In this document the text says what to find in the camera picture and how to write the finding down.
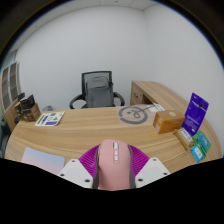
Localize pink-blue gradient mouse pad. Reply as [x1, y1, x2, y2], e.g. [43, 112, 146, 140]
[20, 146, 67, 176]

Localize black mesh office chair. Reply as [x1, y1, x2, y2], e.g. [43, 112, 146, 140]
[68, 70, 126, 110]

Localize small tan labelled box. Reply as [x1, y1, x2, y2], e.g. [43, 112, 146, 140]
[173, 127, 195, 151]

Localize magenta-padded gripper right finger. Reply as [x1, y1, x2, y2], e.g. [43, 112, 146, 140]
[128, 144, 172, 189]

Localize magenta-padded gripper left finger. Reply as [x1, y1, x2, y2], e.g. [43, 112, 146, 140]
[57, 144, 101, 190]

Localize pink computer mouse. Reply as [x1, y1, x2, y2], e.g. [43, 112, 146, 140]
[97, 138, 134, 192]

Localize large brown cardboard box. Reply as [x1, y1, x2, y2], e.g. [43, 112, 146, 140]
[19, 94, 42, 123]

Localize purple standing pouch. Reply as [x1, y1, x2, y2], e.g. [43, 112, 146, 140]
[181, 92, 210, 138]

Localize blue packet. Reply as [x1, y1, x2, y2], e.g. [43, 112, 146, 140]
[190, 144, 205, 164]

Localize green packet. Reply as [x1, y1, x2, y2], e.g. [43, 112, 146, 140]
[193, 130, 212, 156]

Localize grey backpack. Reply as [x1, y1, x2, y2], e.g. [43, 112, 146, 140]
[84, 75, 115, 108]

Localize white green sticker sheet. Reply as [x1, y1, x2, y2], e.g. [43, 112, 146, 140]
[34, 111, 66, 127]

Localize orange-brown cardboard box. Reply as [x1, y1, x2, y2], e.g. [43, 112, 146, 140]
[152, 109, 186, 135]

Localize small brown cardboard box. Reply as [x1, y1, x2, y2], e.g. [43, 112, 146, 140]
[13, 99, 24, 121]

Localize wooden shelf unit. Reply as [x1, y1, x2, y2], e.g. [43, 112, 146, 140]
[0, 61, 23, 114]

